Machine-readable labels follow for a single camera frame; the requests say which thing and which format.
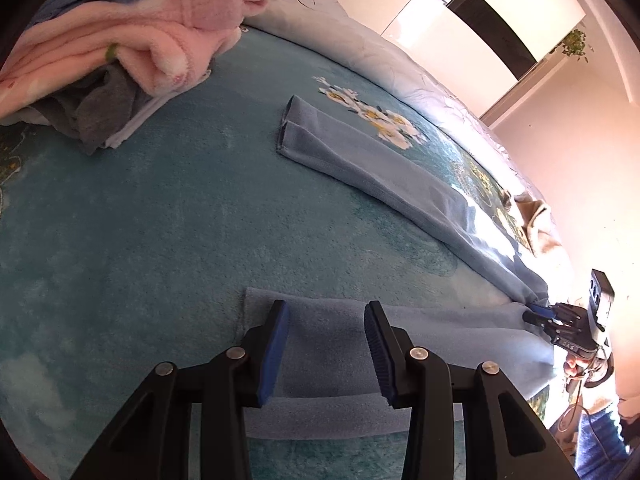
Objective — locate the grey daisy print duvet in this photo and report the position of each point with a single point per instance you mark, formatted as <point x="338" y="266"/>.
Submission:
<point x="375" y="45"/>

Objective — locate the person's blue jeans leg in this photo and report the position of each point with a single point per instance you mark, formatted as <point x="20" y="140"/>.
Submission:
<point x="602" y="440"/>

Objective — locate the teal floral blanket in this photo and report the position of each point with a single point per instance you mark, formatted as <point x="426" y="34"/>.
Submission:
<point x="150" y="235"/>

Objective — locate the white fuzzy sweater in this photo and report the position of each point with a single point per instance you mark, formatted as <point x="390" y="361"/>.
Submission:
<point x="540" y="230"/>

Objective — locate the pink fleece garment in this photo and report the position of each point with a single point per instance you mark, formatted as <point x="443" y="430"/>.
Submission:
<point x="150" y="35"/>

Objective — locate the white wardrobe with black stripe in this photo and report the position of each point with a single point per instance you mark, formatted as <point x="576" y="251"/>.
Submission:
<point x="475" y="10"/>

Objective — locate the pale lilac cloth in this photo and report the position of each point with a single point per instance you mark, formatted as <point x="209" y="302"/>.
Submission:
<point x="150" y="110"/>

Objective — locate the grey garment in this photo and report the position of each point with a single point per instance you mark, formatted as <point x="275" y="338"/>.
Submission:
<point x="95" y="110"/>

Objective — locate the person's right hand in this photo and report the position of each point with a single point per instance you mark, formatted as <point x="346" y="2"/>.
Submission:
<point x="574" y="367"/>

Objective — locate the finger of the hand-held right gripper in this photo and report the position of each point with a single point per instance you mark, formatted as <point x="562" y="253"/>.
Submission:
<point x="555" y="309"/>
<point x="550" y="326"/>

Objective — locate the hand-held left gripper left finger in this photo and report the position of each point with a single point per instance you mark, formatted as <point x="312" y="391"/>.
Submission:
<point x="274" y="355"/>

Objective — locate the blue sweater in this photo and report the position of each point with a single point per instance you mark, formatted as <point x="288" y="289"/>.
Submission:
<point x="350" y="155"/>

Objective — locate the green potted plant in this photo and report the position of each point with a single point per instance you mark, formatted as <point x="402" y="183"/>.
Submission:
<point x="575" y="45"/>

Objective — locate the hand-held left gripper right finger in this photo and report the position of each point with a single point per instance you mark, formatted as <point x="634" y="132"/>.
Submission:
<point x="380" y="355"/>

